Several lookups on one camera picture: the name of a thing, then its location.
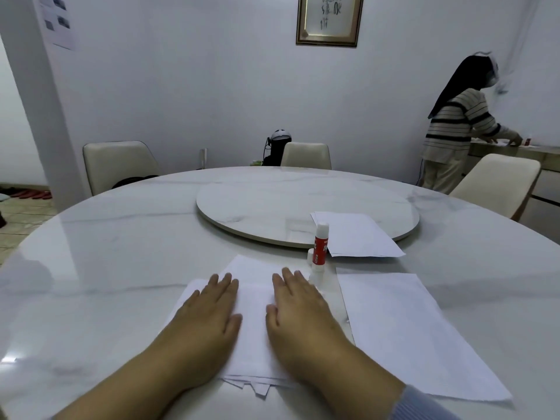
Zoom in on black cloth bundle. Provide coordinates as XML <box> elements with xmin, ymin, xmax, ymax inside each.
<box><xmin>111</xmin><ymin>174</ymin><xmax>159</xmax><ymax>190</ymax></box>

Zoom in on person's right hand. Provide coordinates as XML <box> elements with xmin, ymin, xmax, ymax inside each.
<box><xmin>265</xmin><ymin>267</ymin><xmax>356</xmax><ymax>386</ymax></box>

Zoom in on round marble turntable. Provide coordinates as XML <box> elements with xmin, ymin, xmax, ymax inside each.
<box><xmin>195</xmin><ymin>182</ymin><xmax>421</xmax><ymax>249</ymax></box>

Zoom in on person's left hand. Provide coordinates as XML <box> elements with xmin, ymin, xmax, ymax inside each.
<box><xmin>148</xmin><ymin>272</ymin><xmax>244</xmax><ymax>389</ymax></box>

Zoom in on person's left forearm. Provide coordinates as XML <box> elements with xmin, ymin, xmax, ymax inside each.
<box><xmin>52</xmin><ymin>343</ymin><xmax>207</xmax><ymax>420</ymax></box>

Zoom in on beige sideboard cabinet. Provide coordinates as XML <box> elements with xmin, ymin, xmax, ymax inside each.
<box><xmin>461</xmin><ymin>142</ymin><xmax>560</xmax><ymax>246</ymax></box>

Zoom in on red slippers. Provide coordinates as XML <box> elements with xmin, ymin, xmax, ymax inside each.
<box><xmin>9</xmin><ymin>190</ymin><xmax>53</xmax><ymax>201</ymax></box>

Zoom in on person's right forearm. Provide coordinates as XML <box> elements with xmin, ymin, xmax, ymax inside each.
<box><xmin>302</xmin><ymin>343</ymin><xmax>460</xmax><ymax>420</ymax></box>

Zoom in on red white glue stick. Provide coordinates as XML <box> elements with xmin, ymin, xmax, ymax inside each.
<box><xmin>311</xmin><ymin>222</ymin><xmax>330</xmax><ymax>268</ymax></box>

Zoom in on printed wall notice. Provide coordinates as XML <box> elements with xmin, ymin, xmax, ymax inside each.
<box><xmin>37</xmin><ymin>0</ymin><xmax>76</xmax><ymax>51</ymax></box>

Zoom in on framed calligraphy picture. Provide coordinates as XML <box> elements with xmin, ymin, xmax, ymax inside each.
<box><xmin>295</xmin><ymin>0</ymin><xmax>365</xmax><ymax>48</ymax></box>

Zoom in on cream upholstered chair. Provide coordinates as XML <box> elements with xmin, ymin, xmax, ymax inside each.
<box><xmin>449</xmin><ymin>153</ymin><xmax>543</xmax><ymax>222</ymax></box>
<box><xmin>280</xmin><ymin>142</ymin><xmax>333</xmax><ymax>170</ymax></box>
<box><xmin>82</xmin><ymin>141</ymin><xmax>160</xmax><ymax>197</ymax></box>

